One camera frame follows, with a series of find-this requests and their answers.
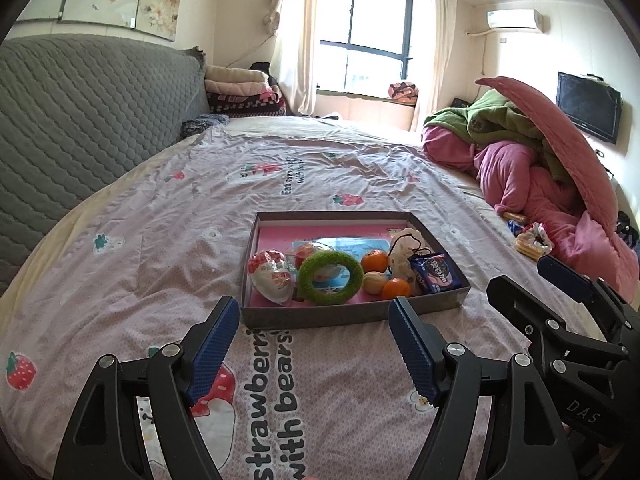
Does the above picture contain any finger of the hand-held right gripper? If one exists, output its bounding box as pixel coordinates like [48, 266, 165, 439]
[537, 255, 640, 341]
[486, 275, 630, 386]

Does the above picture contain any cream curtain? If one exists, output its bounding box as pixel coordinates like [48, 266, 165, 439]
[410, 0, 458, 131]
[270, 0, 326, 118]

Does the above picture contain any pink folded blanket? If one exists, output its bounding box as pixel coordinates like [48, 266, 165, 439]
[206, 80, 281, 97]

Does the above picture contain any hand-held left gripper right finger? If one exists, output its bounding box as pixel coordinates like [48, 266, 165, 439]
[388, 296, 571, 480]

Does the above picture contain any dark patterned cloth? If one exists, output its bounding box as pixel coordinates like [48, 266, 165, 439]
[180, 114, 231, 138]

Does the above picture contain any red and white toy egg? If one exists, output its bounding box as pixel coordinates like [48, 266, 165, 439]
[248, 249, 293, 305]

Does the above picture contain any green blanket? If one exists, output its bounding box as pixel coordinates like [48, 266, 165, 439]
[425, 89, 576, 183]

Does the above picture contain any grey quilted headboard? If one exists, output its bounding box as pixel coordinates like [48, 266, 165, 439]
[0, 34, 211, 301]

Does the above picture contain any floral wall panel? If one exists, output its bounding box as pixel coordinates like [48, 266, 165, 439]
[15, 0, 186, 43]

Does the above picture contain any white plush toy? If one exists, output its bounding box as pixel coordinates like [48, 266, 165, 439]
[387, 227, 431, 281]

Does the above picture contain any dark checked folded blanket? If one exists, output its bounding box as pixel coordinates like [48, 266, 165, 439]
[207, 87, 287, 116]

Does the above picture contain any brown egg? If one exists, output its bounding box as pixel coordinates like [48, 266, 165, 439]
[362, 271, 388, 295]

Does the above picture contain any pink quilt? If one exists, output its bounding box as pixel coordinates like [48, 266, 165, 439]
[421, 125, 640, 291]

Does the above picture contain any cream folded blanket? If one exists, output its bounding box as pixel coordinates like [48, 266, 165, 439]
[205, 64, 271, 84]

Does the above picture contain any black wall television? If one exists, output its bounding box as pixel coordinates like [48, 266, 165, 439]
[556, 71, 623, 145]

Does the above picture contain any blue and white toy egg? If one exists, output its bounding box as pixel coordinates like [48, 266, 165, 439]
[291, 241, 346, 286]

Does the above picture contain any patterned snack packet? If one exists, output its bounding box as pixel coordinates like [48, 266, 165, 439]
[520, 222, 553, 256]

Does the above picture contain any grey shallow cardboard box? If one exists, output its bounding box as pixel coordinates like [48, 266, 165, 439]
[240, 211, 471, 331]

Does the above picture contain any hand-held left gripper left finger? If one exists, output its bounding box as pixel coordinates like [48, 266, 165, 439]
[52, 296, 241, 480]

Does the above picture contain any blue cookie packet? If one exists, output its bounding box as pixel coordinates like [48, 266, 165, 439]
[407, 251, 463, 295]

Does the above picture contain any black framed window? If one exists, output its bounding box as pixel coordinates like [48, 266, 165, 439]
[317, 0, 418, 93]

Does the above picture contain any green fuzzy ring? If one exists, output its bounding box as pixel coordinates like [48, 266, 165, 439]
[298, 251, 361, 306]

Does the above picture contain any white air conditioner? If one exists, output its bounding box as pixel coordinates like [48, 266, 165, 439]
[486, 8, 545, 34]

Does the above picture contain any strawberry print bedsheet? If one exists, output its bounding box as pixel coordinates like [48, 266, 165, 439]
[0, 116, 616, 480]

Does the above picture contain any long pink quilted cushion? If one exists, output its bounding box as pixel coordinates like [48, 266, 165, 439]
[475, 76, 621, 233]

